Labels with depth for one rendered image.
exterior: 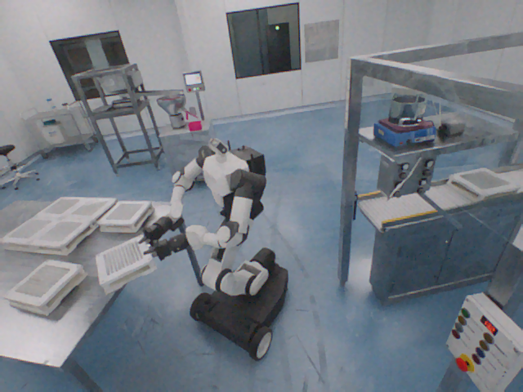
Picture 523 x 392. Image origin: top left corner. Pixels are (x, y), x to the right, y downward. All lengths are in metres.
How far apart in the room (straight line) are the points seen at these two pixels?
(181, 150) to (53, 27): 4.01
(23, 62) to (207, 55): 3.52
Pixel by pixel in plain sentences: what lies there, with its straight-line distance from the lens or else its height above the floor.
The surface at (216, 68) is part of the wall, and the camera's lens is 6.28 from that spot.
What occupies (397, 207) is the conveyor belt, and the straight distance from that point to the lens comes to 1.81.
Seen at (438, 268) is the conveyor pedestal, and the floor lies 0.29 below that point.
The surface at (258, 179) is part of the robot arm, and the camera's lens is 1.32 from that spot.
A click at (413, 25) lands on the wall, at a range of 7.21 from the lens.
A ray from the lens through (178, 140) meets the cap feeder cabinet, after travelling 3.68.
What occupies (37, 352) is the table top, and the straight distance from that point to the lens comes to 1.52.
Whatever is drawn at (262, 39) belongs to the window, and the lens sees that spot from 6.26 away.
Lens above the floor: 1.81
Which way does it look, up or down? 33 degrees down
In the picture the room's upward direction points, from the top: 8 degrees counter-clockwise
